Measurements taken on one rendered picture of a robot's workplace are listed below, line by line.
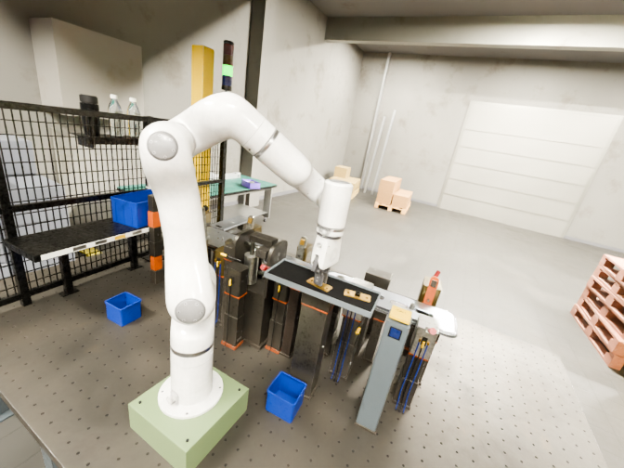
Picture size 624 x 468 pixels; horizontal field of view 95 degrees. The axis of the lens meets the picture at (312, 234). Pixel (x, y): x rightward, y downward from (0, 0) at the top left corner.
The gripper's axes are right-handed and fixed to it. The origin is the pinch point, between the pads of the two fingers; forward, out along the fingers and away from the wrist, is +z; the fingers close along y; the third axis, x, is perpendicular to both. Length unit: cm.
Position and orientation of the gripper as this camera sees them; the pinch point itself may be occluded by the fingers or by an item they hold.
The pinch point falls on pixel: (320, 278)
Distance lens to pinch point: 93.7
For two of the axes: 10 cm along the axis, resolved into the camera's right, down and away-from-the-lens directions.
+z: -1.6, 9.3, 3.4
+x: -8.1, -3.2, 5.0
